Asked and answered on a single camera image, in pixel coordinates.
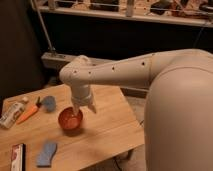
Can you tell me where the red and white box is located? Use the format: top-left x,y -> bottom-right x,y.
10,143 -> 25,171

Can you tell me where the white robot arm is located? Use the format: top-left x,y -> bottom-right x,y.
60,49 -> 213,171

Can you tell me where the orange toy carrot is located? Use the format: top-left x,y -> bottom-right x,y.
16,98 -> 41,124

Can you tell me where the cluttered shelf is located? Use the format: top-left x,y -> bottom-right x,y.
30,0 -> 213,28

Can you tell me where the metal pole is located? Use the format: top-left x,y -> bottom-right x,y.
32,0 -> 56,56

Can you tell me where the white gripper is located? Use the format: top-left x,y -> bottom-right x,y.
70,85 -> 97,116

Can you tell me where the white plastic bottle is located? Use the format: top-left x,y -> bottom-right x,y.
0,97 -> 29,129

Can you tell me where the blue round sponge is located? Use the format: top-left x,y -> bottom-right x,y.
42,96 -> 56,112

